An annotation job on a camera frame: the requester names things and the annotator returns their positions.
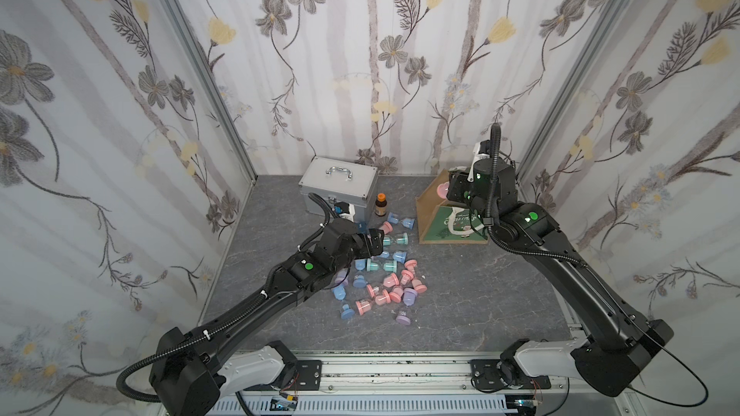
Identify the green hourglass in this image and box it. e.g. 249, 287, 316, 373
383, 233, 409, 247
365, 259, 398, 273

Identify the green burlap canvas bag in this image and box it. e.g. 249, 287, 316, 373
415, 169, 488, 245

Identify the pink hourglass small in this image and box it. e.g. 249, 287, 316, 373
400, 259, 427, 294

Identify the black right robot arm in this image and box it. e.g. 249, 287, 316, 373
446, 123, 674, 398

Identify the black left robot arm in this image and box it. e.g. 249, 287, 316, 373
116, 193, 385, 415

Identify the purple hourglass standing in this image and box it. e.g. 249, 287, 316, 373
333, 269, 349, 286

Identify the blue hourglass number 30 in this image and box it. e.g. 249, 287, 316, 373
331, 283, 347, 302

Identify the blue hourglass near bag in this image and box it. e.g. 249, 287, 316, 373
387, 213, 416, 229

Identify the blue hourglass centre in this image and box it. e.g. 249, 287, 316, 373
379, 250, 408, 264

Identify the pink hourglass number 15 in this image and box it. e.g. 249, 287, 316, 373
356, 300, 373, 316

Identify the pink hourglass lower pair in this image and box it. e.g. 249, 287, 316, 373
366, 284, 390, 306

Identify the blue hourglass front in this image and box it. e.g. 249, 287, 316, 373
340, 304, 356, 321

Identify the brown bottle orange cap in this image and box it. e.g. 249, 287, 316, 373
374, 193, 387, 217

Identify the silver aluminium case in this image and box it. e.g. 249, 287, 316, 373
299, 157, 378, 221

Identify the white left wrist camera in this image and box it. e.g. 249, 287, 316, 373
335, 201, 356, 223

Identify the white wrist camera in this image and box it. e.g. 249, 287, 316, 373
468, 140, 491, 183
335, 201, 356, 223

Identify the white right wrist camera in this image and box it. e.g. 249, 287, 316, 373
468, 140, 491, 183

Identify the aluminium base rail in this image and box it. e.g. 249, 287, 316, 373
155, 351, 637, 416

